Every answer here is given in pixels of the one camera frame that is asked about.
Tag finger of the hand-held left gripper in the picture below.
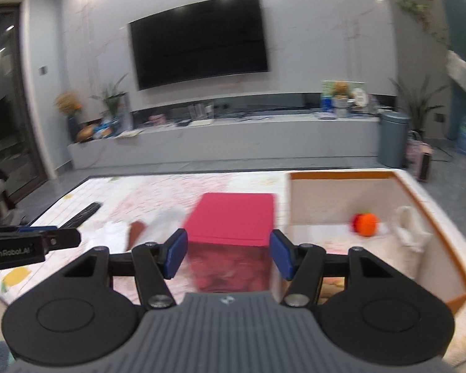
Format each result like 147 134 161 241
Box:
17 225 82 250

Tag red orange crochet toy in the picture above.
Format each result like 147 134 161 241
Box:
351 212 380 238

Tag dark vase with dried flowers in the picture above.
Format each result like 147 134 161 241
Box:
54 91 83 143

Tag black remote control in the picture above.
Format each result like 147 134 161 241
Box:
61 201 103 230

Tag clear plastic bag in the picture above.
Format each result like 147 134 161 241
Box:
146 207 188 239

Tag white marble tv console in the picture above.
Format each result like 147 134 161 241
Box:
67 113 382 170

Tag potted leafy plant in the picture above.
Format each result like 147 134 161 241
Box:
390 75 448 141

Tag green plant in glass vase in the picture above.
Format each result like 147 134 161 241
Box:
90 73 131 133

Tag wall-mounted television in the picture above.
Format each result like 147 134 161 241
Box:
128 0 271 91

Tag white router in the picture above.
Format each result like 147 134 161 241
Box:
188 103 215 127

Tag grey chair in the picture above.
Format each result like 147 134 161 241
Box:
0 180 25 227

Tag pink lace tablecloth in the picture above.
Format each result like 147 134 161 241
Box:
101 173 289 296

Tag hanging ivy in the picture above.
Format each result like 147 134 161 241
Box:
398 0 450 46

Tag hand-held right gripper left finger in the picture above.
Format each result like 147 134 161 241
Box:
62 228 189 308

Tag brown round ornament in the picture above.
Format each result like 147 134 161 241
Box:
76 124 98 141

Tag grey trash can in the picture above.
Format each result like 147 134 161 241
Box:
377 110 409 169

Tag blue snack bags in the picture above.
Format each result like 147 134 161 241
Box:
93 122 116 139

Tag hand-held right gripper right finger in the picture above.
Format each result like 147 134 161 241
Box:
269 229 397 308

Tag dark glass door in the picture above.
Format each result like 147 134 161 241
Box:
0 2 50 207

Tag red lidded storage box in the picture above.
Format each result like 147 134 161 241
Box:
182 192 277 295

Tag orange cardboard box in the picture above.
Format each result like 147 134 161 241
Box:
285 168 466 316

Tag white hanging cloth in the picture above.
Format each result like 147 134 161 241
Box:
445 50 466 94

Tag green picture card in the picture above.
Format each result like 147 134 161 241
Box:
321 80 366 110

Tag brown snack packet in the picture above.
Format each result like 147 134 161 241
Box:
126 220 149 250

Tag grid tablecloth with lemons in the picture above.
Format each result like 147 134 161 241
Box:
0 176 140 307

